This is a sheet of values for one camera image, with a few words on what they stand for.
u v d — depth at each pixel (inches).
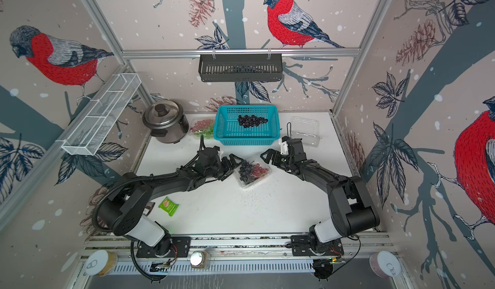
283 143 33.5
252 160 36.6
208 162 28.1
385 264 26.0
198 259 24.6
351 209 17.3
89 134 28.1
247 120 44.5
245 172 35.2
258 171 35.5
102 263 26.0
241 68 41.2
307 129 44.6
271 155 32.1
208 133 41.9
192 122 42.9
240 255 28.7
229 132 43.7
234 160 31.8
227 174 32.7
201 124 42.9
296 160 28.0
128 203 17.7
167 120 37.4
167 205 32.9
